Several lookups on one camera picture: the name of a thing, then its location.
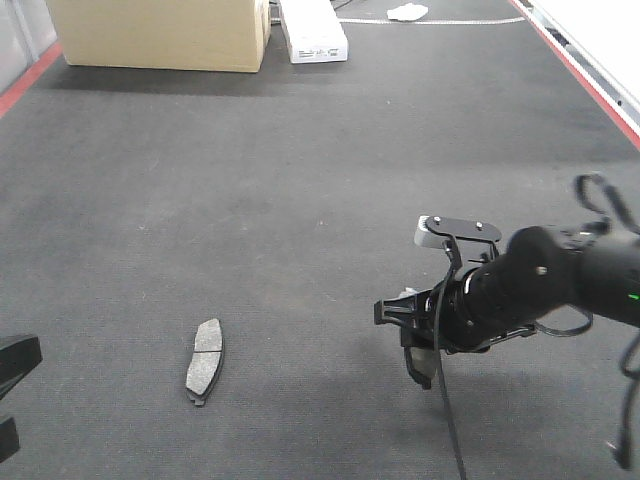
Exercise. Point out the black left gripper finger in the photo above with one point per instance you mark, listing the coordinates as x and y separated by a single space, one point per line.
20 354
9 438

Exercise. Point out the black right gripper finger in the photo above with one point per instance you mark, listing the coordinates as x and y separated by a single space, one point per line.
417 367
400 311

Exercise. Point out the cardboard box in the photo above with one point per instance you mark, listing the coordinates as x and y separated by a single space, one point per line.
224 36

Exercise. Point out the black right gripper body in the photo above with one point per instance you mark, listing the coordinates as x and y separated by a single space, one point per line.
486 303

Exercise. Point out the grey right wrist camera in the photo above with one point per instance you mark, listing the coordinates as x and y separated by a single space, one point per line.
431 231

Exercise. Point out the brake pad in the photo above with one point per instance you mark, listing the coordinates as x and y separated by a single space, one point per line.
206 362
422 362

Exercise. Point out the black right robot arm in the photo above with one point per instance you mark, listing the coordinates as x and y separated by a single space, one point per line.
594 272

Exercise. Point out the white long carton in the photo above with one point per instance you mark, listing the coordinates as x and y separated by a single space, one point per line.
312 31

